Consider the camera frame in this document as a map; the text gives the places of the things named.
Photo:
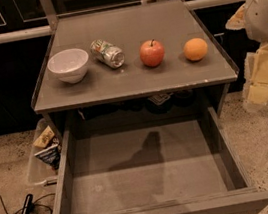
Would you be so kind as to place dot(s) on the white ceramic bowl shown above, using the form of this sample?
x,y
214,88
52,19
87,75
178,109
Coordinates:
x,y
68,65

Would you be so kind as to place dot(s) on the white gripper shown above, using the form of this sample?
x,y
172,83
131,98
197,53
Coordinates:
x,y
263,14

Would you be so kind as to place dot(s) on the open grey top drawer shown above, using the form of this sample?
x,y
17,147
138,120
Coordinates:
x,y
176,166

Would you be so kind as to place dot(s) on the red apple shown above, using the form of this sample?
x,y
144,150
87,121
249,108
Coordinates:
x,y
152,53

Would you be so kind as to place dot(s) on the silver green soda can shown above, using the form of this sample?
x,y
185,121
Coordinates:
x,y
107,53

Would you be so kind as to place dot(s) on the orange fruit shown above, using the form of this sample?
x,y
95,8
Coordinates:
x,y
195,49

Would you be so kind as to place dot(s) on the grey cabinet with top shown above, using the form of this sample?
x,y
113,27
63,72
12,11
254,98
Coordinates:
x,y
171,23

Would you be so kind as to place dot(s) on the dark blue snack bag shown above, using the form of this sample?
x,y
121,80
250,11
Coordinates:
x,y
50,155

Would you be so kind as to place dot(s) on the clear plastic bin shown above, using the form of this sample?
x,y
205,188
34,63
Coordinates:
x,y
43,164

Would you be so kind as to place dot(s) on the yellow snack packet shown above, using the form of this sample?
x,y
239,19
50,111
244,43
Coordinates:
x,y
44,138

